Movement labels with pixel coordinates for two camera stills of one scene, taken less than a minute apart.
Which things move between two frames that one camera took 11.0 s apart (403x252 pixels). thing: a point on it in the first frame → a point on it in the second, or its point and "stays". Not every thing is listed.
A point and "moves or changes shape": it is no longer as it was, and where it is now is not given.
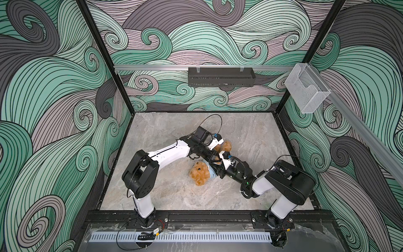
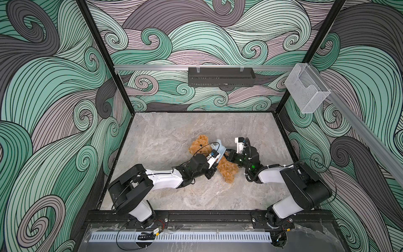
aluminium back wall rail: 202,67 stays
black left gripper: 212,154 → 211,172
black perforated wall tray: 221,76 stays
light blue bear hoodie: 213,172 moves or changes shape
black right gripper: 220,171 → 232,155
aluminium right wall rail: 381,145 stays
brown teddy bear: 200,171 moves or changes shape
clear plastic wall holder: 307,87 stays
